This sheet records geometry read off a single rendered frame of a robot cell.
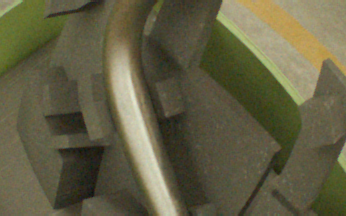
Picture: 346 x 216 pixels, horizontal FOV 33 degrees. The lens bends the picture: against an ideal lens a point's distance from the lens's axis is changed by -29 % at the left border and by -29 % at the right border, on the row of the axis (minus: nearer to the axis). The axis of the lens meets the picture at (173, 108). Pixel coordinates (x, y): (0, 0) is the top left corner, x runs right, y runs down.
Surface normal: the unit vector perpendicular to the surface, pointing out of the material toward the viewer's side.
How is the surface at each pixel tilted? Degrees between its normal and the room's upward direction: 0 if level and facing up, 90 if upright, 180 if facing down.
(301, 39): 0
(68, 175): 90
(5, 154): 0
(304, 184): 73
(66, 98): 45
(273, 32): 1
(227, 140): 68
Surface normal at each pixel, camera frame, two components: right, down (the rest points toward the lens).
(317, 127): -0.73, 0.29
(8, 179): 0.01, -0.62
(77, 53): -0.81, 0.08
